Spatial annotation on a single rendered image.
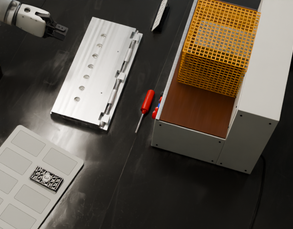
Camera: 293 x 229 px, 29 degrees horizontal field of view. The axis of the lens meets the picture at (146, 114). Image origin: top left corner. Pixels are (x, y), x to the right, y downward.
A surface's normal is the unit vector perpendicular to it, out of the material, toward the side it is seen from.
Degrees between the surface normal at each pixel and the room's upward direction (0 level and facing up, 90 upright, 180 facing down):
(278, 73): 0
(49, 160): 0
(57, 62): 0
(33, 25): 88
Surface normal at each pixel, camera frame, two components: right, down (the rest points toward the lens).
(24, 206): 0.07, -0.50
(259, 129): -0.28, 0.83
